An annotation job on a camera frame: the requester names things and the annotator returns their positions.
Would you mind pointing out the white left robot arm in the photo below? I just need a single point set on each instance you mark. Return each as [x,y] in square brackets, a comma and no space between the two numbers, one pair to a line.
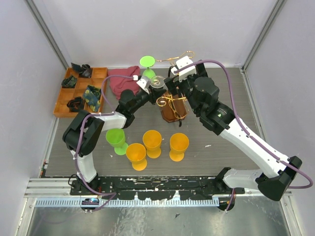
[83,133]

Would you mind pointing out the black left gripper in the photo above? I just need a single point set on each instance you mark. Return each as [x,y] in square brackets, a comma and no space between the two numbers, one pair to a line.
[155,93]

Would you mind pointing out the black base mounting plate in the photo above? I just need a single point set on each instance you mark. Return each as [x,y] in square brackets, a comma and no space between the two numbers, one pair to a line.
[159,187]

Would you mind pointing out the dark cloth bundle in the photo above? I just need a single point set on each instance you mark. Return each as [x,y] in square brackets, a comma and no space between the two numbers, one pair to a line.
[69,82]

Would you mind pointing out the maroon cloth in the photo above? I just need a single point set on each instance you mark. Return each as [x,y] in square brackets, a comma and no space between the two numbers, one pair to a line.
[118,84]

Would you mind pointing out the clear wine glass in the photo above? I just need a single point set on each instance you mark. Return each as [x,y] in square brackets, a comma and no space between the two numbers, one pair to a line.
[157,82]

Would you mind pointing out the blue yellow patterned cloth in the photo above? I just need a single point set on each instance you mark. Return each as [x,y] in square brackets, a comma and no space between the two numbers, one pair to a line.
[92,97]

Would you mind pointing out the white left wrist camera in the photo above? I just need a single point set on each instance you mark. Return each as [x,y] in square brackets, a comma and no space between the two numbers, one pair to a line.
[144,83]

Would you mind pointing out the gold wire wine glass rack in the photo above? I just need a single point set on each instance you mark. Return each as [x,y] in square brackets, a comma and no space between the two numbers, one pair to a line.
[173,108]

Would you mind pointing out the orange wine glass right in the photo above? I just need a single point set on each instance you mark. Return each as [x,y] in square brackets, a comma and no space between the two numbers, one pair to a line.
[179,143]

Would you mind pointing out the orange wine glass middle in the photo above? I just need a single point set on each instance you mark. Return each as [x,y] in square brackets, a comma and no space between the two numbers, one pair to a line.
[152,141]

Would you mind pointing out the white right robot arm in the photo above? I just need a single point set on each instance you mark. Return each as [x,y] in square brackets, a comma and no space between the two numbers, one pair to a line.
[276,170]

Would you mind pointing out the black red cloth bundle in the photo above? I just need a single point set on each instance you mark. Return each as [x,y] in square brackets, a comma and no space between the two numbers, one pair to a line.
[76,104]

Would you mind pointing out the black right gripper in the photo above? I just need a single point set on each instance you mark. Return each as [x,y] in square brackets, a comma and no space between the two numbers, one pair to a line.
[172,83]

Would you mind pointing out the orange plastic wine glass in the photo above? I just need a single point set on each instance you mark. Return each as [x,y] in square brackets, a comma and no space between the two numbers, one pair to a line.
[136,154]

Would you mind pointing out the dark folded cloth item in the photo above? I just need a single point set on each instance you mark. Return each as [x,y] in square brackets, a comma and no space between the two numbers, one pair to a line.
[84,71]

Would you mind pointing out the green plastic wine glass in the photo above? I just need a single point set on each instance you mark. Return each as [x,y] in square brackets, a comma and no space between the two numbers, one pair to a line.
[116,138]
[148,62]

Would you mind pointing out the wooden compartment tray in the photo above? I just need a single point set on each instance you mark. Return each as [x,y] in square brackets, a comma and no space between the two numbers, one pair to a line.
[66,94]

